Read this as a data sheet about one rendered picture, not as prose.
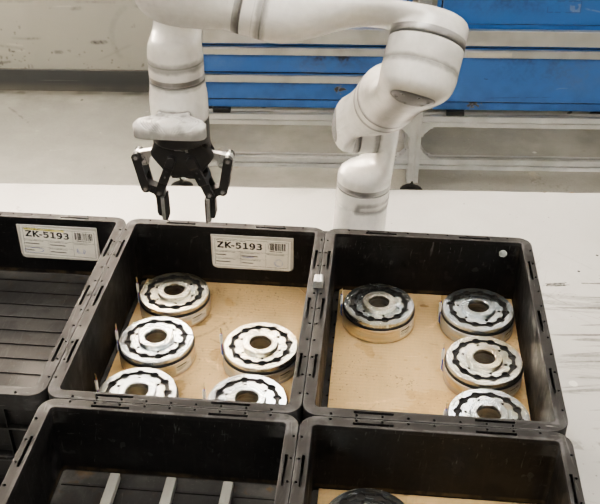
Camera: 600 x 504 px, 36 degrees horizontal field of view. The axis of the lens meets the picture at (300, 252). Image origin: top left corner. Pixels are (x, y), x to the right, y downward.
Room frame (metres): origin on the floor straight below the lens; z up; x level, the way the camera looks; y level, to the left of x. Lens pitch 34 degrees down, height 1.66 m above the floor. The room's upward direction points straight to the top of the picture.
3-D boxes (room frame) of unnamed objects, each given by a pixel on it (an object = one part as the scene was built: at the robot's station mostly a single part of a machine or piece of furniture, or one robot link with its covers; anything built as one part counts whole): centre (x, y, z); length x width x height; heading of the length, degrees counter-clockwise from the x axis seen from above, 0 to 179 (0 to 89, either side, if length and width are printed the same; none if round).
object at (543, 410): (0.95, -0.17, 0.87); 0.40 x 0.30 x 0.11; 175
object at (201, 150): (1.10, 0.16, 1.11); 0.08 x 0.08 x 0.09
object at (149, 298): (1.10, 0.18, 0.86); 0.10 x 0.10 x 0.01
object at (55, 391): (0.98, 0.13, 0.92); 0.40 x 0.30 x 0.02; 175
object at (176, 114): (1.08, 0.16, 1.18); 0.11 x 0.09 x 0.06; 175
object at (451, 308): (1.06, -0.25, 0.86); 0.10 x 0.10 x 0.01
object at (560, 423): (0.95, -0.17, 0.92); 0.40 x 0.30 x 0.02; 175
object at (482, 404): (0.84, -0.23, 0.86); 0.05 x 0.05 x 0.01
